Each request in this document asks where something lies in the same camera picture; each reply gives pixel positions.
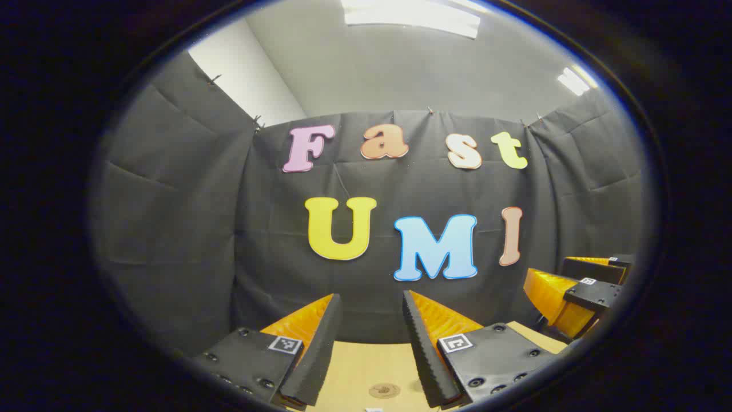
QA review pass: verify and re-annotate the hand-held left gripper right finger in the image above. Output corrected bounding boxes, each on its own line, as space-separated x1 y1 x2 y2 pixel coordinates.
403 290 553 409

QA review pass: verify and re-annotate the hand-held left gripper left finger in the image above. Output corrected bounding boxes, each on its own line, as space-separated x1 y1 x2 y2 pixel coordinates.
194 294 343 409

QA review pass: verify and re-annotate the light wooden desktop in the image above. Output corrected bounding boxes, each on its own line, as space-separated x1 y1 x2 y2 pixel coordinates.
297 320 570 412

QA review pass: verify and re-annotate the small ceiling light panel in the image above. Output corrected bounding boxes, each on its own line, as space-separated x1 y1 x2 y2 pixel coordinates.
558 64 599 97

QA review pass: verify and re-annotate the long ceiling light panel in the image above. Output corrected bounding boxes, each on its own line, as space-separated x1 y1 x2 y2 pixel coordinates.
341 0 482 39

